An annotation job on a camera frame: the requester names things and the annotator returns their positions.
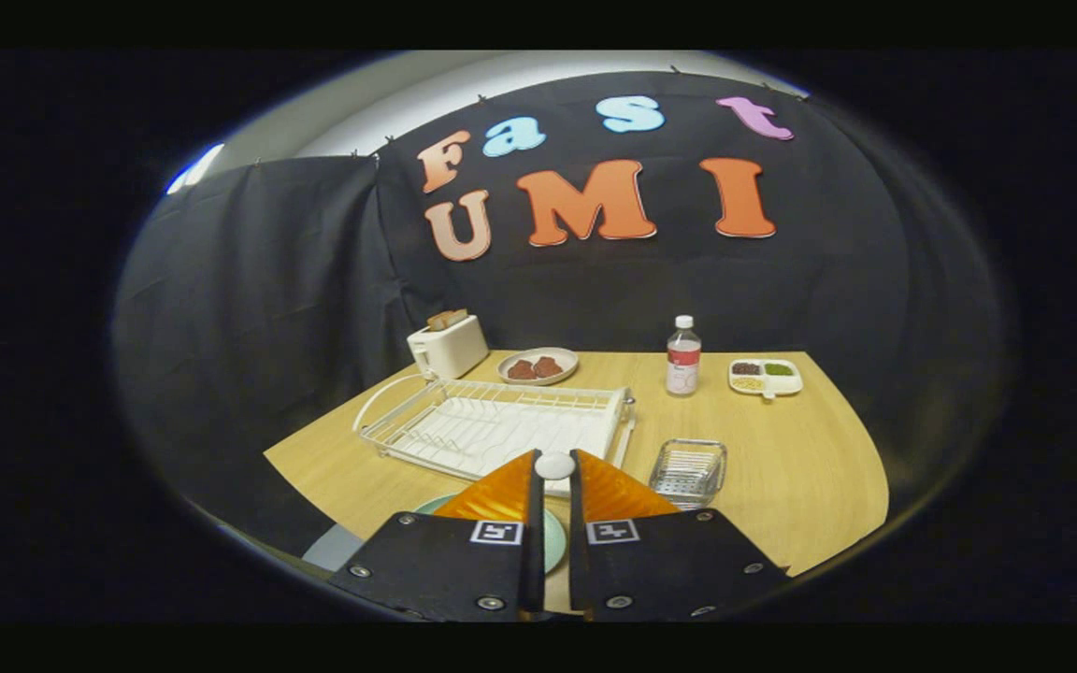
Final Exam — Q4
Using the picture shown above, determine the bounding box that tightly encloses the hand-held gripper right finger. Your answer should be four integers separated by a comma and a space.
569, 449, 790, 623

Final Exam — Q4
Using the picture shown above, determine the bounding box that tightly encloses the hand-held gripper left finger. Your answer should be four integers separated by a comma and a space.
328, 449, 546, 623

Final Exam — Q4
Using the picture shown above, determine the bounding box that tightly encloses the metal wire basket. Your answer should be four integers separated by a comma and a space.
648, 438, 728, 510

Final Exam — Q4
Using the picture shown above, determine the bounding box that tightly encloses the pale green plate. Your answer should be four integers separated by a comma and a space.
412, 494, 567, 574

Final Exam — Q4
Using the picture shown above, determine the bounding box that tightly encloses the white wire dish rack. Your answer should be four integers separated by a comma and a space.
352, 374, 638, 496

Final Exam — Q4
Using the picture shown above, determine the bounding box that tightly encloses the white divided bean dish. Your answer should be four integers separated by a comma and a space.
728, 359, 804, 401

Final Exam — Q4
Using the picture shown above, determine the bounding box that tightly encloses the beige plate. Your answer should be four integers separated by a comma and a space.
497, 347, 580, 386

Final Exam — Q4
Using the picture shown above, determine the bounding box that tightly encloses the clear plastic bottle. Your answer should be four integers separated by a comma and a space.
666, 315, 702, 397

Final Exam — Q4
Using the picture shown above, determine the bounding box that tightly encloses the white toaster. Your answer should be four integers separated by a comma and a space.
407, 313, 490, 379

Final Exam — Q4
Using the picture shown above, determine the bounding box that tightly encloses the ceiling light panel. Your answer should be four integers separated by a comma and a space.
167, 143, 224, 195

